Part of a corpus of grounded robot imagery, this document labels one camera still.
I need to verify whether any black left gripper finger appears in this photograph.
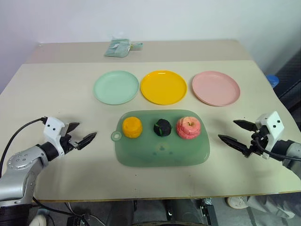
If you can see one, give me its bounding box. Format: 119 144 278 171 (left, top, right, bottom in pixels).
66 121 81 135
77 131 98 151

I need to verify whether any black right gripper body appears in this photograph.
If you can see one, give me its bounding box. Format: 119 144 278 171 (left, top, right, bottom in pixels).
243 125 271 159

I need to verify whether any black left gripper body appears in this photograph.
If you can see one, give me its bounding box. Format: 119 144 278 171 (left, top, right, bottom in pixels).
60 133 80 155

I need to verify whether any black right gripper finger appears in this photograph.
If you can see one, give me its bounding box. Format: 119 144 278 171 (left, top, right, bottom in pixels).
232 119 256 132
218 134 251 154

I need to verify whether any pink plate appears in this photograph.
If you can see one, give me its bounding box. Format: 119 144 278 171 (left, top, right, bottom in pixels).
191 71 241 107

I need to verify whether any orange toy fruit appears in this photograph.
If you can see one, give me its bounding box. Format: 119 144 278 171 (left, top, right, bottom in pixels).
122 116 143 138

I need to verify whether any mint green plate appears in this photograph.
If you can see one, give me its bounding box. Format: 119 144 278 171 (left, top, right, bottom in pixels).
92 70 140 106

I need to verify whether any dark green toy vegetable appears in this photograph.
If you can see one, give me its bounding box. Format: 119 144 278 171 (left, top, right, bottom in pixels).
153 118 173 137

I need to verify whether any yellow plate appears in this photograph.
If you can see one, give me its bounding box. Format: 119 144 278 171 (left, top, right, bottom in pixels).
140 69 188 106

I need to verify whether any pink toy apple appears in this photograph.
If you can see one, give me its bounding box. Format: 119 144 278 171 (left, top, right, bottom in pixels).
176 116 201 140

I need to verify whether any blue round cap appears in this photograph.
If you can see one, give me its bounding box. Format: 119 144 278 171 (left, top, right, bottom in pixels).
266 74 280 89

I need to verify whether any white round shoe tip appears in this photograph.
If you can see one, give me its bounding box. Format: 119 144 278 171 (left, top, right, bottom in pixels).
226 196 250 209

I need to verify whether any black carbon fibre case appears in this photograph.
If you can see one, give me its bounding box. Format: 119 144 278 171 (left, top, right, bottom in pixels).
274 50 301 114

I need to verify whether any translucent green cutting board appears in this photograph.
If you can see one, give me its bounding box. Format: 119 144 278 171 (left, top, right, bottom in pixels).
110 109 211 168

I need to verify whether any black box under table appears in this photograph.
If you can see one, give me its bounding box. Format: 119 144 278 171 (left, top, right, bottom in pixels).
66 214 90 226

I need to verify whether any white shoe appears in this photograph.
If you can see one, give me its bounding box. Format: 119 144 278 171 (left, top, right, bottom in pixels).
29 208 49 226

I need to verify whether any clear bag of green packets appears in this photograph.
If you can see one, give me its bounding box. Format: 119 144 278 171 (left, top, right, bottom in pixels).
103 35 132 58

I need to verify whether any small green tied pouch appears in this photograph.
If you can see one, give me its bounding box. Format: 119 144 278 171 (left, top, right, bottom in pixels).
130 41 144 51

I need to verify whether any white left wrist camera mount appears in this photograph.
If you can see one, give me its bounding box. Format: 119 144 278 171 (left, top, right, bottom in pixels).
43 116 66 158

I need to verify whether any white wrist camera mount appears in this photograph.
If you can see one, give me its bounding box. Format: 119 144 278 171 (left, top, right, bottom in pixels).
43 116 66 158
254 111 285 152

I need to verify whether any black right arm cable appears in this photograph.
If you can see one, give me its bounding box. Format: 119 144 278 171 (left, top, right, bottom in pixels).
255 135 301 163

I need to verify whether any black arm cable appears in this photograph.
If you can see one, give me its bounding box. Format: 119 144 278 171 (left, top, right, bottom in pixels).
0 117 48 170
255 135 301 163

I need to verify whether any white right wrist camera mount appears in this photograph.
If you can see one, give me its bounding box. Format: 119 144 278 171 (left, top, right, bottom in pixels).
254 111 285 152

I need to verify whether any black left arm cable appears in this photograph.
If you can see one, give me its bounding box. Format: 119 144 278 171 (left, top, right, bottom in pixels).
0 117 48 170

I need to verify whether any black floor cable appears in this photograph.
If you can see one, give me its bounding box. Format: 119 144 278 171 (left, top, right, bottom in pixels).
32 197 105 226

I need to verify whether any metal table leg bracket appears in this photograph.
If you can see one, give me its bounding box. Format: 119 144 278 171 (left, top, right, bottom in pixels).
199 198 217 226

